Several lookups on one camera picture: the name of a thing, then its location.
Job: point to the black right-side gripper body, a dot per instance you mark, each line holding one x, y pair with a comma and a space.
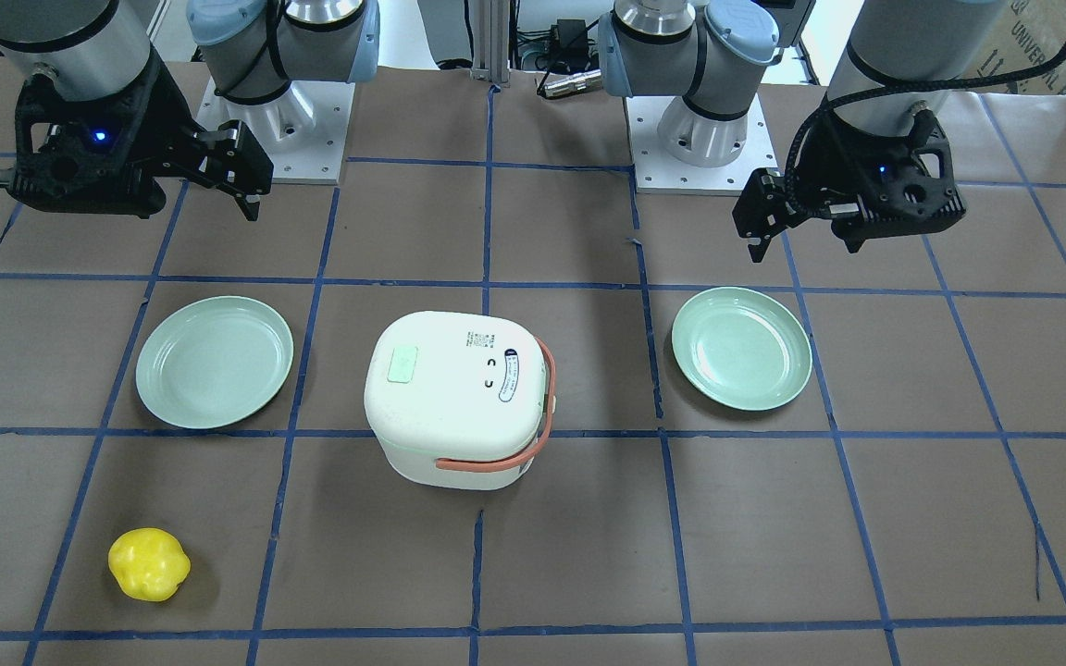
166, 127

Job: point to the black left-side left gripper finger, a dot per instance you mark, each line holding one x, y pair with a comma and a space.
761, 213

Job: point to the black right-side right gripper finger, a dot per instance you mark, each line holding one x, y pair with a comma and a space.
228, 159

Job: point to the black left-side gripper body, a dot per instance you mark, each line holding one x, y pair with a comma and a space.
831, 163

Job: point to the right-side silver robot arm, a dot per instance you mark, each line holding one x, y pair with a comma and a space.
234, 96

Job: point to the left-side silver robot arm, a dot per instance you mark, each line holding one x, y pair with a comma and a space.
900, 56

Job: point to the white rice cooker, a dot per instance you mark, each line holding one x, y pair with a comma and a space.
461, 401

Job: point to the green plate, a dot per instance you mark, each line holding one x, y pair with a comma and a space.
214, 362
742, 349

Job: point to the cardboard box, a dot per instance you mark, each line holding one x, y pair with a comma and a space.
1028, 33

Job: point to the black power adapter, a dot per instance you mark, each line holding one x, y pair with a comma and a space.
569, 36

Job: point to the yellow bell pepper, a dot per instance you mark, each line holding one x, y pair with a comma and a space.
149, 564

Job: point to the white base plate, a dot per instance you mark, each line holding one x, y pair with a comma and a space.
304, 131
690, 164

